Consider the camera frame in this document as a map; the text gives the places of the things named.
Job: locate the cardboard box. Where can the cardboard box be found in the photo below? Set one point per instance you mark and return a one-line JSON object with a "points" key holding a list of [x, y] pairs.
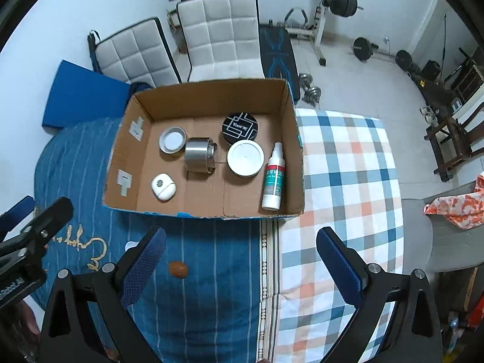
{"points": [[211, 193]]}

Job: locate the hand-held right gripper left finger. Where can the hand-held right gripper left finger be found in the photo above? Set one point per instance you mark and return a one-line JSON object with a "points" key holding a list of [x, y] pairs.
{"points": [[143, 268]]}

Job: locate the short barbell with black plates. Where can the short barbell with black plates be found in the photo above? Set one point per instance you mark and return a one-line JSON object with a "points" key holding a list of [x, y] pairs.
{"points": [[365, 48]]}

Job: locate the white squat rack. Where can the white squat rack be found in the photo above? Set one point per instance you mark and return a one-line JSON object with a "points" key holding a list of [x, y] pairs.
{"points": [[319, 34]]}

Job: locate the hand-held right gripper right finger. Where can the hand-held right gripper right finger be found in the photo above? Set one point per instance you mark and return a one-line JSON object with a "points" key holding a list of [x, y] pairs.
{"points": [[340, 268]]}

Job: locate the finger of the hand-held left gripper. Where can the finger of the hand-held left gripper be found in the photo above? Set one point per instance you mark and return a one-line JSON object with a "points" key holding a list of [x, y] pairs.
{"points": [[53, 215], [15, 211]]}

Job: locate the dark wooden chair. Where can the dark wooden chair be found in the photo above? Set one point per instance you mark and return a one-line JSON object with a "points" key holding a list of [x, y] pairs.
{"points": [[450, 140]]}

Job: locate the black exercise machine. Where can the black exercise machine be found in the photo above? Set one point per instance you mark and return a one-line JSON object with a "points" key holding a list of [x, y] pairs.
{"points": [[465, 75]]}

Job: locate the person's left forearm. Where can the person's left forearm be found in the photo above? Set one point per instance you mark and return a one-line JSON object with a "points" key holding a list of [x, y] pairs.
{"points": [[20, 323]]}

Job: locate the blue foam mat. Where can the blue foam mat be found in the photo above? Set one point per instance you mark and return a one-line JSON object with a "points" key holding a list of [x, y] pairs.
{"points": [[83, 98]]}

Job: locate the white earbud case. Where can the white earbud case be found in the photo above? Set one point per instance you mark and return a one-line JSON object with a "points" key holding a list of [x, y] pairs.
{"points": [[163, 187]]}

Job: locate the small translucent plastic cup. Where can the small translucent plastic cup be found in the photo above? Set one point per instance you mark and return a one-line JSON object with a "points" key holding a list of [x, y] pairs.
{"points": [[131, 245]]}

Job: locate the orange patterned cloth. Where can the orange patterned cloth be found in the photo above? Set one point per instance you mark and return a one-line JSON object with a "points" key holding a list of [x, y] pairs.
{"points": [[461, 208]]}

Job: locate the stainless steel cylinder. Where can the stainless steel cylinder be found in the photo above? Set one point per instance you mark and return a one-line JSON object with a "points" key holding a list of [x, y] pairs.
{"points": [[198, 155]]}

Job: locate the metal dumbbell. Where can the metal dumbbell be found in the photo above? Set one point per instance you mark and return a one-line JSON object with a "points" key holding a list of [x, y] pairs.
{"points": [[305, 80], [313, 93]]}

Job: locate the brown walnut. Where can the brown walnut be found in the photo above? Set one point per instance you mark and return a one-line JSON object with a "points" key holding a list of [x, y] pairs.
{"points": [[178, 270]]}

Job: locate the white quilted chair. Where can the white quilted chair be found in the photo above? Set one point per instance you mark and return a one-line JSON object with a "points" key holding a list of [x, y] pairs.
{"points": [[132, 56], [219, 37]]}

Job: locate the grey chair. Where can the grey chair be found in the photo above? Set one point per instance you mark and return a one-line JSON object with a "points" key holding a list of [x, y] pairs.
{"points": [[419, 234]]}

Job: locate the plaid bed sheet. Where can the plaid bed sheet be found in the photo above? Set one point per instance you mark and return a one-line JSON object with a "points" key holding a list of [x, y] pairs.
{"points": [[340, 177]]}

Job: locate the blue striped blanket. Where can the blue striped blanket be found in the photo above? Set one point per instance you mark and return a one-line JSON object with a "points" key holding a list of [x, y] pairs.
{"points": [[219, 272]]}

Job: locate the thin black bar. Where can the thin black bar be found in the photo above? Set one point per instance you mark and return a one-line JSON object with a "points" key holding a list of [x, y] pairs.
{"points": [[443, 45]]}

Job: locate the black weight bench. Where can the black weight bench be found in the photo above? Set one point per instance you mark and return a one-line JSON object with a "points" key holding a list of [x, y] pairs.
{"points": [[278, 56]]}

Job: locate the white spray bottle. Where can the white spray bottle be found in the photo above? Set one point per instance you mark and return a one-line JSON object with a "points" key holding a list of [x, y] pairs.
{"points": [[274, 185]]}

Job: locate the white round jar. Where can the white round jar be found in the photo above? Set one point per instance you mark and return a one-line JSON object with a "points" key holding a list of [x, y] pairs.
{"points": [[245, 158]]}

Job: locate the white shoe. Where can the white shoe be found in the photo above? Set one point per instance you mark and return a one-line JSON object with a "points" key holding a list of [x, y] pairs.
{"points": [[425, 110], [432, 118]]}

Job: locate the black round patterned compact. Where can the black round patterned compact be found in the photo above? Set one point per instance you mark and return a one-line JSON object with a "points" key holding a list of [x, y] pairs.
{"points": [[240, 126]]}

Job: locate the round metal tin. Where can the round metal tin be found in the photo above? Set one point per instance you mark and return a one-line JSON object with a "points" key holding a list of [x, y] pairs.
{"points": [[172, 140]]}

